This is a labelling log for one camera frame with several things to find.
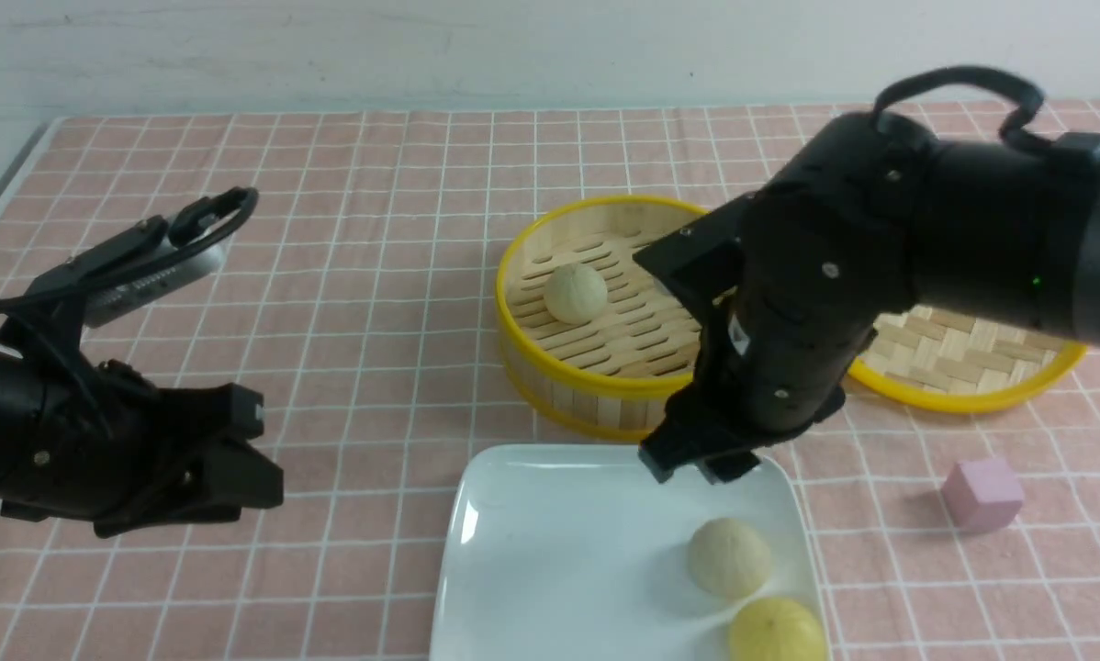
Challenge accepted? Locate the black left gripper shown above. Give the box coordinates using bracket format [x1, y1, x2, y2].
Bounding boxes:
[0, 363, 285, 539]

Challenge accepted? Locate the yellow rimmed woven steamer lid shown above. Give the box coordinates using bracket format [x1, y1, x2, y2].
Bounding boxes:
[849, 306, 1087, 414]

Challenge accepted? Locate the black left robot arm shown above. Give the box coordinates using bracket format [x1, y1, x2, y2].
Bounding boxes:
[0, 351, 285, 539]

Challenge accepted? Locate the pink checkered tablecloth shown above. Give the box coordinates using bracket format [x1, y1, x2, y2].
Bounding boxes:
[0, 104, 1100, 660]

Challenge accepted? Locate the pink cube block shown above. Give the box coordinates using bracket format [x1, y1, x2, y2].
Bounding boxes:
[941, 458, 1025, 535]

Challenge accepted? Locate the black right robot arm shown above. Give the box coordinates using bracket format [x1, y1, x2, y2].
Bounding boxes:
[634, 112, 1100, 484]

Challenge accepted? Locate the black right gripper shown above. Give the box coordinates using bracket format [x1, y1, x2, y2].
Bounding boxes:
[634, 197, 849, 485]

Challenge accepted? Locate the white square plate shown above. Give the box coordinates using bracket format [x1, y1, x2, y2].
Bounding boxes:
[429, 444, 823, 660]

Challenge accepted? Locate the yellow rimmed bamboo steamer basket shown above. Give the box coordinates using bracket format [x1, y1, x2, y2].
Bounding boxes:
[494, 196, 704, 443]

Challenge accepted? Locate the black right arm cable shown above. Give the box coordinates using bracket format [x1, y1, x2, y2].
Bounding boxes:
[871, 65, 1100, 166]

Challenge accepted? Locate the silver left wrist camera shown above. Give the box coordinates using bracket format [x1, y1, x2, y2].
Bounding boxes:
[83, 212, 223, 328]

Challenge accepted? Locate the yellow steamed bun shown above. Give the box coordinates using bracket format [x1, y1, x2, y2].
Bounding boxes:
[727, 597, 831, 660]

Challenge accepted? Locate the black left camera cable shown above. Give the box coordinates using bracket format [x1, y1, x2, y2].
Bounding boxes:
[0, 187, 260, 432]

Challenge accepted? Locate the cream steamed bun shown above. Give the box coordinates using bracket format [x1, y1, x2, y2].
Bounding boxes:
[543, 263, 609, 324]
[686, 518, 773, 601]

